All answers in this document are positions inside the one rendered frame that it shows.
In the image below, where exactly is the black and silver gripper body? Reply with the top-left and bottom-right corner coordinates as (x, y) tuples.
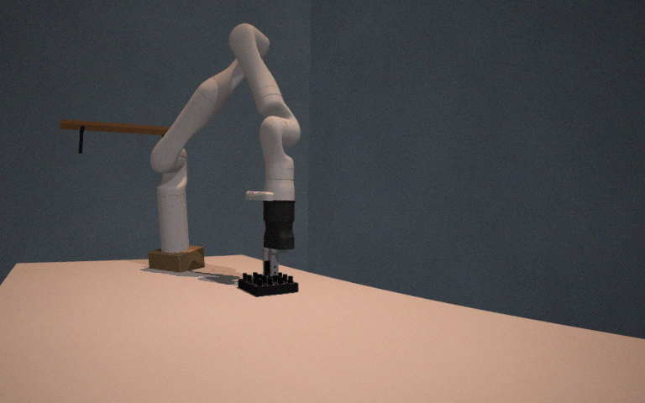
(245, 179), (296, 250)

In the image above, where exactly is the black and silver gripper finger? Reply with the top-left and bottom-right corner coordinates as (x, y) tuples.
(270, 249), (288, 277)
(262, 248), (270, 275)

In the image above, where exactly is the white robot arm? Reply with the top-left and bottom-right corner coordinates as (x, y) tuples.
(150, 24), (301, 253)

